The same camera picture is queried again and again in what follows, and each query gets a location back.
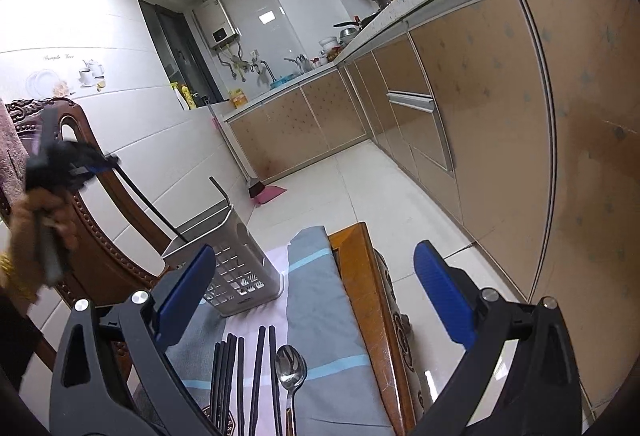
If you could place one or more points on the dark door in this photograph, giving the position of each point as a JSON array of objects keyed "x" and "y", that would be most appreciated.
[{"x": 170, "y": 45}]

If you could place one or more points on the yellow bottle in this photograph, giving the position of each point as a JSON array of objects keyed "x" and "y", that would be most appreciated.
[{"x": 187, "y": 98}]

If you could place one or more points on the steel pot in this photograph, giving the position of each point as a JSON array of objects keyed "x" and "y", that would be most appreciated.
[{"x": 347, "y": 34}]

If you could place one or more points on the countertop cutlery holder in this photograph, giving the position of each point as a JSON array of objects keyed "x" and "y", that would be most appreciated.
[{"x": 300, "y": 61}]

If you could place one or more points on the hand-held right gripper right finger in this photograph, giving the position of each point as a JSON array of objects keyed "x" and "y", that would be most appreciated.
[{"x": 442, "y": 296}]

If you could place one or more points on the yellow box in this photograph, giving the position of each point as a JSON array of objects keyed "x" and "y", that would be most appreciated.
[{"x": 238, "y": 98}]

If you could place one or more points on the carved wooden chair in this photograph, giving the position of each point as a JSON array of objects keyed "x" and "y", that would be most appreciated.
[{"x": 100, "y": 256}]

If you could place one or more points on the blue basin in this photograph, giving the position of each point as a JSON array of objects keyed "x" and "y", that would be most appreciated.
[{"x": 282, "y": 79}]

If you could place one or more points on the teapot wall sticker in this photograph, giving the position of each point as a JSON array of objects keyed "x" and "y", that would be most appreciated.
[{"x": 92, "y": 70}]

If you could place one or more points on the white water heater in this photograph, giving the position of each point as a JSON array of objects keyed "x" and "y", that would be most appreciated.
[{"x": 215, "y": 23}]

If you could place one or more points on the person's left forearm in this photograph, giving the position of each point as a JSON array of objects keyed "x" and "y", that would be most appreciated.
[{"x": 12, "y": 336}]

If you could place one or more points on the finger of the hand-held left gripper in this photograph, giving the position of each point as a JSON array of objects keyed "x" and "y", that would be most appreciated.
[
  {"x": 97, "y": 153},
  {"x": 85, "y": 177}
]

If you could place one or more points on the black wok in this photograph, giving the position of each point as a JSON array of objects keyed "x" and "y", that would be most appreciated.
[{"x": 357, "y": 22}]

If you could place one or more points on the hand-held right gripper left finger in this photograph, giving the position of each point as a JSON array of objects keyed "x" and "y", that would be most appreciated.
[{"x": 182, "y": 296}]

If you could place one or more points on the pink towel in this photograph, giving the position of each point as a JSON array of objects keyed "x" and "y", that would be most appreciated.
[{"x": 7, "y": 150}]

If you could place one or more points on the beige kitchen base cabinets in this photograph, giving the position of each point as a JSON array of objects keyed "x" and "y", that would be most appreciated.
[{"x": 500, "y": 115}]

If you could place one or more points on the steel spoon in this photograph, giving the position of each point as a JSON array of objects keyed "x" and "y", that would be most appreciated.
[{"x": 290, "y": 368}]

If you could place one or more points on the brown wooden table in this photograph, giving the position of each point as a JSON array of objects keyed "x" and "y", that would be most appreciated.
[{"x": 380, "y": 296}]

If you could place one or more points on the pink dustpan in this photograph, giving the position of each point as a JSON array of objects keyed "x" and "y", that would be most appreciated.
[{"x": 272, "y": 195}]

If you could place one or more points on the grey plastic utensil holder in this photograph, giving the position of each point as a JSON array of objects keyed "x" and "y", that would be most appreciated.
[{"x": 250, "y": 276}]

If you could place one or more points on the person's left hand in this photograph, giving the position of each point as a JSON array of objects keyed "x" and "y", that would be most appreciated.
[{"x": 27, "y": 223}]

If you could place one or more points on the grey pink printed cloth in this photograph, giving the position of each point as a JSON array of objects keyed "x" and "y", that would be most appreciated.
[{"x": 320, "y": 296}]

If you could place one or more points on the kitchen faucet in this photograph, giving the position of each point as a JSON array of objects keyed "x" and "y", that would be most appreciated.
[{"x": 265, "y": 68}]

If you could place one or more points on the broom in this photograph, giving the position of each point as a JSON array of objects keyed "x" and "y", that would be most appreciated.
[{"x": 235, "y": 145}]

